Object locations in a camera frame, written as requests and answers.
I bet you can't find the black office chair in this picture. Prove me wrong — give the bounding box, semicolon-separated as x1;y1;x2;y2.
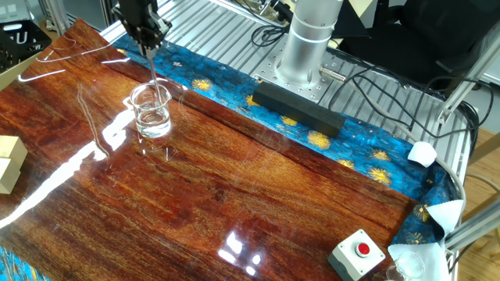
337;0;500;85

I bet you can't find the white paper wad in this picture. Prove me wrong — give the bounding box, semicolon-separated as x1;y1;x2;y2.
407;140;438;168

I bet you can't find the red push button box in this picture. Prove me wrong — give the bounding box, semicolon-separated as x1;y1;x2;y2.
327;229;387;281

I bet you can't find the blue starry print cloth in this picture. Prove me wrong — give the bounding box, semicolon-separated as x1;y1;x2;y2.
0;25;466;281

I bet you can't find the aluminium frame strut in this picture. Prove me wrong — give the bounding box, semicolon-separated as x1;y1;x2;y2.
435;23;500;126
38;0;71;36
445;202;500;253

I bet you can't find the smallest empty glass beaker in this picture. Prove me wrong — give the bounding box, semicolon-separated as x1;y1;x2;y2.
384;251;427;281

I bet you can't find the black foam block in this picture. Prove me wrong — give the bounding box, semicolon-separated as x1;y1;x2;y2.
252;80;348;139

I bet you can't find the black power cable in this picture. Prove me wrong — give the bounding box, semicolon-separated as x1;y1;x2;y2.
327;66;495;140

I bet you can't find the glass beaker with water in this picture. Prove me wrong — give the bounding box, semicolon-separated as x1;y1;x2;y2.
129;81;173;140

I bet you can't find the black plastic crate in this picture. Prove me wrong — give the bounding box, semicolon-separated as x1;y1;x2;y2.
0;19;53;75

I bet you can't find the grey cable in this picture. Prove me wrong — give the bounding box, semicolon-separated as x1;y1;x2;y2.
405;128;468;204

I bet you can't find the glossy wood print mat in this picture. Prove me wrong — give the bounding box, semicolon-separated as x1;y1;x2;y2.
0;18;418;281

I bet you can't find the clear glass stirring rod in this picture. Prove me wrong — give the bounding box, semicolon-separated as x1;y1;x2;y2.
147;52;165;118

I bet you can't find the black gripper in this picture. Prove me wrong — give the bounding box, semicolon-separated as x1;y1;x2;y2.
112;0;173;59

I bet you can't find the black coiled cable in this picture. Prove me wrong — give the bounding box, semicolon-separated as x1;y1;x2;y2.
249;23;292;48

